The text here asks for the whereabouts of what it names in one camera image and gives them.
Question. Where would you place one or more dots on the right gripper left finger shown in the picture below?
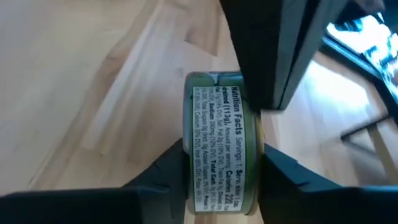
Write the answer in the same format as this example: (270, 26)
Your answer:
(140, 199)

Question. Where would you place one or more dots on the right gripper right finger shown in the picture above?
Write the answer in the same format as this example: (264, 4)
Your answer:
(295, 199)

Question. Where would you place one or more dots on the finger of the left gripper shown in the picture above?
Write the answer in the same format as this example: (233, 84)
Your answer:
(264, 46)

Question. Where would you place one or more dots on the gold-lid tuna can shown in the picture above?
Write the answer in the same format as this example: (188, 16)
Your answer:
(217, 140)

